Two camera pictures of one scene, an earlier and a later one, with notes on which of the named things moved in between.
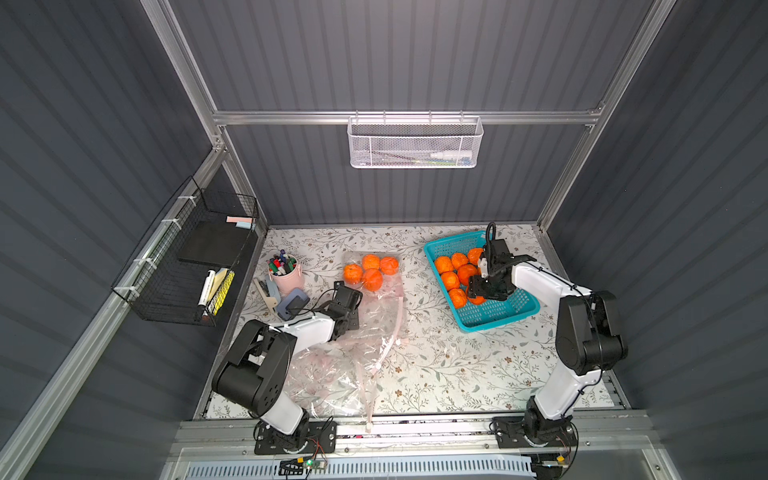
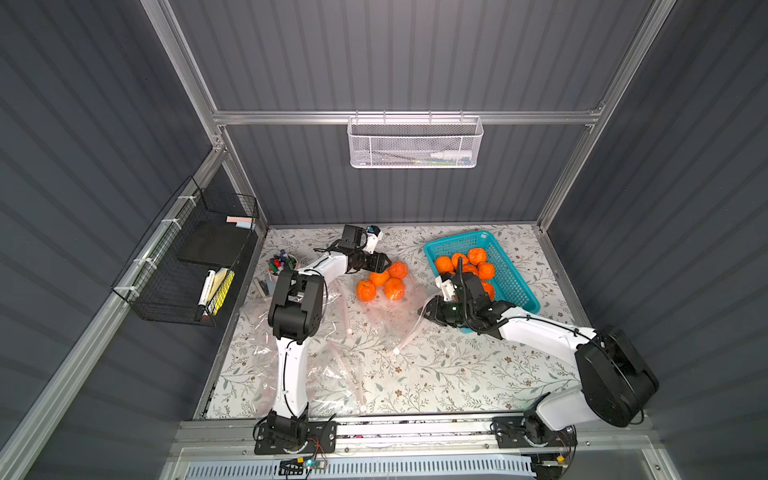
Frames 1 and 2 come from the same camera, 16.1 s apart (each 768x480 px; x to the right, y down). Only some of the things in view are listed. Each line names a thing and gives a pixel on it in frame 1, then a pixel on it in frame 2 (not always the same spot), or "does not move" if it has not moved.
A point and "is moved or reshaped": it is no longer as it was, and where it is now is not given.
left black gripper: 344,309 -> 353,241
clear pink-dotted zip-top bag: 315,375 is moved or reshaped
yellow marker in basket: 224,292 does not move
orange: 459,259 does not move
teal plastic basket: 488,314 does not move
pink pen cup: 284,270 does not move
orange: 389,265 is moved or reshaped
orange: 353,273 -> 379,279
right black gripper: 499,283 -> 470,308
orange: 373,279 -> 394,289
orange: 443,264 does not move
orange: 474,255 does not move
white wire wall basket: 414,142 does not move
